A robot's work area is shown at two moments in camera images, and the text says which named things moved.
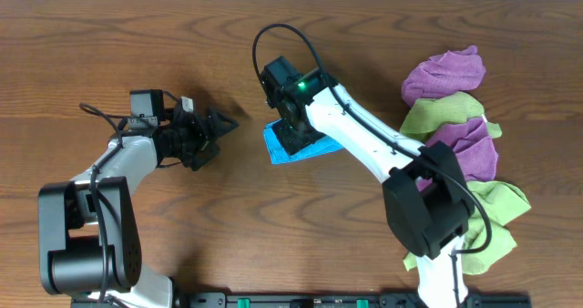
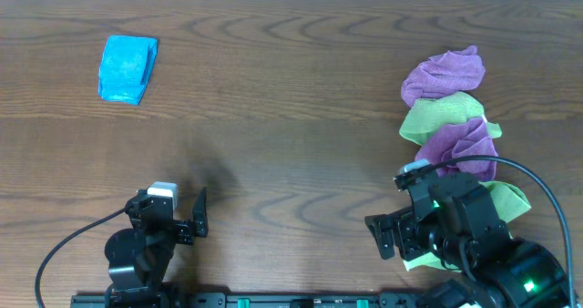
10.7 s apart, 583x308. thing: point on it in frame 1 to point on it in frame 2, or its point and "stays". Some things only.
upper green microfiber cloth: (427, 113) stays
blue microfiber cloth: (278, 153) to (125, 67)
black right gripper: (292, 147) to (403, 225)
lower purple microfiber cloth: (474, 147) stays
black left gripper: (200, 135) to (185, 228)
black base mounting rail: (293, 300) stays
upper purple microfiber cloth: (443, 75) stays
